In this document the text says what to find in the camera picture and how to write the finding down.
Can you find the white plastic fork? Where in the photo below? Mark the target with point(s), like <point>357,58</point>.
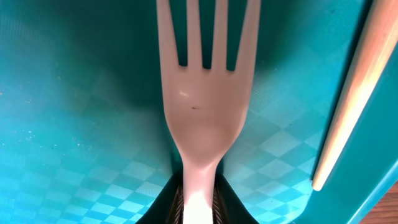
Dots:
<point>205,109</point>

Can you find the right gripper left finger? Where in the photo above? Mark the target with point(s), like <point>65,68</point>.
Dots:
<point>168,207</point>

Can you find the teal plastic tray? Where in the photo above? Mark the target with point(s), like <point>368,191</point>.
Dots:
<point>84,137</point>

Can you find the wooden chopstick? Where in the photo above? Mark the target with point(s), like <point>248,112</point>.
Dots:
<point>376,43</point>

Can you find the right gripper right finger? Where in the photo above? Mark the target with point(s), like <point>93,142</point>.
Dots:
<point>227,207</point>

